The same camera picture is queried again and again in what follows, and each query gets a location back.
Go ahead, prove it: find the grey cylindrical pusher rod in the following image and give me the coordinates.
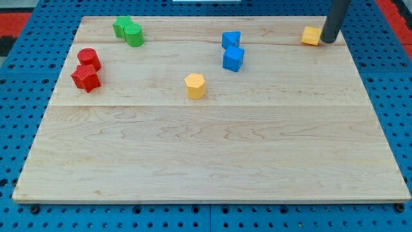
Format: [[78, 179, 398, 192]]
[[320, 0, 351, 44]]

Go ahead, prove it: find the green star block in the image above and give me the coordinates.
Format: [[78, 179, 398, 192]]
[[113, 15, 132, 39]]

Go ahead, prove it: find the yellow star block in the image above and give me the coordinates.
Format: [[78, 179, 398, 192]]
[[301, 26, 322, 46]]

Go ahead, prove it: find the yellow hexagon block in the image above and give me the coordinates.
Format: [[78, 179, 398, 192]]
[[185, 73, 206, 99]]

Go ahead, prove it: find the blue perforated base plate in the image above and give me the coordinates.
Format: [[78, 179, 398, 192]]
[[1, 1, 411, 231]]

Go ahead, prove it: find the green cylinder block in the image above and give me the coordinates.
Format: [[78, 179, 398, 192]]
[[124, 23, 144, 47]]

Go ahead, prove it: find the blue triangle block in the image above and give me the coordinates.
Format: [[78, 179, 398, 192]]
[[221, 31, 241, 49]]

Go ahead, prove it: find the light wooden board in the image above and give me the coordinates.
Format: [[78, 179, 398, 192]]
[[12, 16, 411, 204]]

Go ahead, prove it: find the blue cube block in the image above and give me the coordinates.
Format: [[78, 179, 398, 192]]
[[222, 46, 245, 72]]

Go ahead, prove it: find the red cylinder block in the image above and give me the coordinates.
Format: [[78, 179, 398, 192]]
[[77, 48, 101, 71]]

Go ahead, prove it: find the red star block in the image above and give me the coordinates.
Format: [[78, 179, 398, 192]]
[[71, 64, 101, 93]]

